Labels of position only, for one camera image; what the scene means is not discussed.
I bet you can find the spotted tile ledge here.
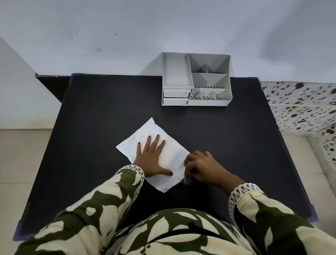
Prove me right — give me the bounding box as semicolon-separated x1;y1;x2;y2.
259;81;336;171

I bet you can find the person's green patterned shirt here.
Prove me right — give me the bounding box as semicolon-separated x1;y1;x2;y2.
104;208;254;255

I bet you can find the white paper sheet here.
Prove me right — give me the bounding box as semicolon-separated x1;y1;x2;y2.
116;117;191;193

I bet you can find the person's left hand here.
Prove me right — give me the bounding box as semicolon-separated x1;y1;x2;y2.
133;135;174;177

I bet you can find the person's right forearm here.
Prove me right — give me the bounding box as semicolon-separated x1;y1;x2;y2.
218;172;336;255

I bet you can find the person's left forearm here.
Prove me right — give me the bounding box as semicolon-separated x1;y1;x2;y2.
12;165;145;255

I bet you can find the white organizer drawer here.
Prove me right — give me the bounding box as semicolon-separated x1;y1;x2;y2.
163;89;192;98
162;97;190;105

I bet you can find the white desk organizer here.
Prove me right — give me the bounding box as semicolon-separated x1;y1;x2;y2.
161;52;232;107

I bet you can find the person's right hand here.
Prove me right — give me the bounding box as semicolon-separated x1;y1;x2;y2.
184;151;229;187

